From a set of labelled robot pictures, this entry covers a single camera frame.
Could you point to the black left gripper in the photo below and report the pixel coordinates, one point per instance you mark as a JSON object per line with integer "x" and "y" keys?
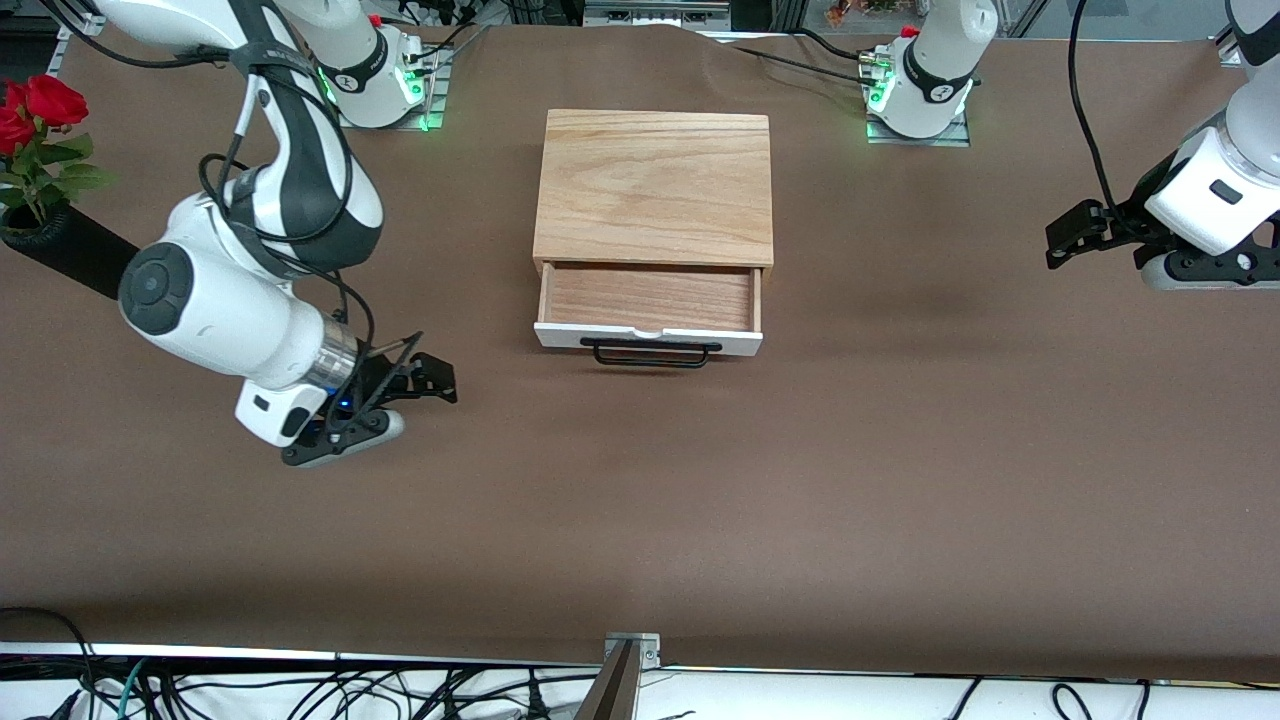
{"x": 1134, "y": 217}

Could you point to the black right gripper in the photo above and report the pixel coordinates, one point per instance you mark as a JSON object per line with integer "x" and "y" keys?
{"x": 383, "y": 378}

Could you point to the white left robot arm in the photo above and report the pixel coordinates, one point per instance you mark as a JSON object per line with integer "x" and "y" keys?
{"x": 930, "y": 70}

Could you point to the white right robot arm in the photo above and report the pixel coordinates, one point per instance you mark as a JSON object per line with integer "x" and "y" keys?
{"x": 230, "y": 320}

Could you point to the light wooden drawer cabinet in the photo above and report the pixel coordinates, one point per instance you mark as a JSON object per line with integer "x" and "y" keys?
{"x": 655, "y": 185}

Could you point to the black cylindrical vase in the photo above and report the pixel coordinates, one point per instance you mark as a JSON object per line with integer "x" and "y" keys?
{"x": 85, "y": 255}

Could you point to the grey equipment box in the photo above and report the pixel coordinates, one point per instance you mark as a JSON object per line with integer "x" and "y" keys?
{"x": 655, "y": 12}

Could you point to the red rose with green leaves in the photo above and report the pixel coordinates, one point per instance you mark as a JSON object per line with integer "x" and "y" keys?
{"x": 45, "y": 105}

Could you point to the aluminium frame profile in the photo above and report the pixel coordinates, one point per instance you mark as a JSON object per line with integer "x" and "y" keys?
{"x": 75, "y": 20}
{"x": 1228, "y": 40}

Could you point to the small metal edge bracket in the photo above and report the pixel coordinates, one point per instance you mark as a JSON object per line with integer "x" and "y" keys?
{"x": 632, "y": 648}

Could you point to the dark brown mounting post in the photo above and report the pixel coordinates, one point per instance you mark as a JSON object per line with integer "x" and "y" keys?
{"x": 610, "y": 695}

